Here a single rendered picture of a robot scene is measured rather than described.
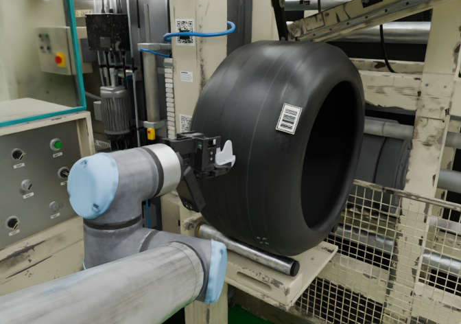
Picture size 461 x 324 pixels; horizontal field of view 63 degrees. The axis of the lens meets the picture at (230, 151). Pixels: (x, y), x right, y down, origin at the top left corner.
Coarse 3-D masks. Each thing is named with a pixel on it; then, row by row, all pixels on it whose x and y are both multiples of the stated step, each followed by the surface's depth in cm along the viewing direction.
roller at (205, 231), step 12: (204, 228) 119; (216, 240) 116; (228, 240) 114; (240, 240) 112; (240, 252) 111; (252, 252) 108; (264, 252) 107; (264, 264) 107; (276, 264) 104; (288, 264) 102
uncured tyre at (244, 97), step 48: (240, 48) 101; (288, 48) 93; (336, 48) 98; (240, 96) 87; (288, 96) 82; (336, 96) 124; (240, 144) 84; (288, 144) 82; (336, 144) 131; (240, 192) 86; (288, 192) 84; (336, 192) 126; (288, 240) 92
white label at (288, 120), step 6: (288, 108) 81; (294, 108) 81; (300, 108) 81; (282, 114) 81; (288, 114) 81; (294, 114) 81; (282, 120) 81; (288, 120) 81; (294, 120) 80; (276, 126) 81; (282, 126) 81; (288, 126) 80; (294, 126) 80
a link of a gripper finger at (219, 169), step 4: (216, 164) 77; (224, 164) 78; (228, 164) 79; (216, 168) 75; (220, 168) 75; (224, 168) 76; (228, 168) 78; (208, 172) 74; (212, 172) 74; (216, 172) 74; (220, 172) 75; (224, 172) 76
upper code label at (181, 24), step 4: (176, 20) 112; (180, 20) 111; (184, 20) 111; (188, 20) 110; (192, 20) 109; (176, 24) 113; (180, 24) 112; (184, 24) 111; (188, 24) 110; (192, 24) 109; (176, 28) 113; (180, 28) 112; (184, 28) 112; (188, 28) 111; (192, 28) 110; (176, 36) 114; (192, 36) 110; (176, 40) 115; (180, 40) 114; (184, 40) 113; (188, 40) 112; (192, 40) 111; (176, 44) 115; (180, 44) 114; (184, 44) 113; (188, 44) 112; (192, 44) 111
